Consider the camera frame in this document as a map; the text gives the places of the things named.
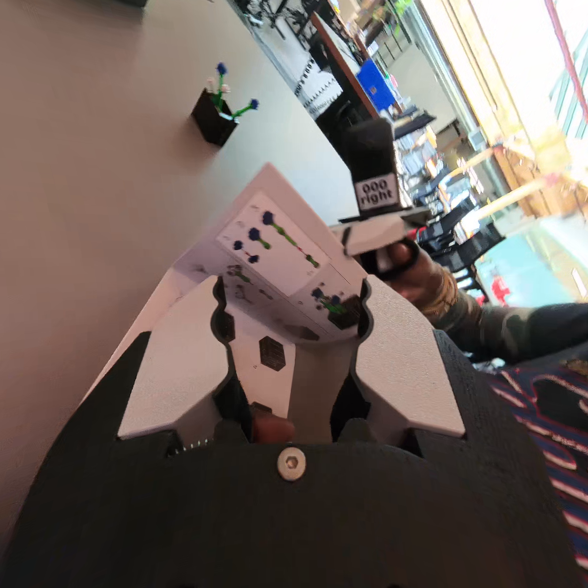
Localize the person's right hand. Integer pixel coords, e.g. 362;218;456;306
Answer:
386;237;458;315

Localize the person's dark clothing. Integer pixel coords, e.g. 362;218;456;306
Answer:
490;357;588;572

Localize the blue plastic crate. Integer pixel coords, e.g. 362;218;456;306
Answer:
357;60;398;111

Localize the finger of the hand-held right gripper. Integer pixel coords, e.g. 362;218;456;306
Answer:
342;219;409;258

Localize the wooden table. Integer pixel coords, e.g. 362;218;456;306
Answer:
308;9;388;120

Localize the black office chair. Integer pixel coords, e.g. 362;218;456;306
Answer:
418;198;506;295

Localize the black square frame brick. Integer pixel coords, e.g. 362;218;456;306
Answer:
191;88;239;146

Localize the grey desk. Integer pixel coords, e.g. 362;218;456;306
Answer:
0;0;368;552

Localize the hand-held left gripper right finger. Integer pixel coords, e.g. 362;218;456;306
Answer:
354;279;466;442

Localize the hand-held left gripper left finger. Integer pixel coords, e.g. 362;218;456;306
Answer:
118;279;241;439

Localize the person's right forearm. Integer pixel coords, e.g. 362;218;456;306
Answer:
432;276;588;364

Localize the white instruction booklet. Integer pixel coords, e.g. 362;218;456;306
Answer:
88;164;373;443

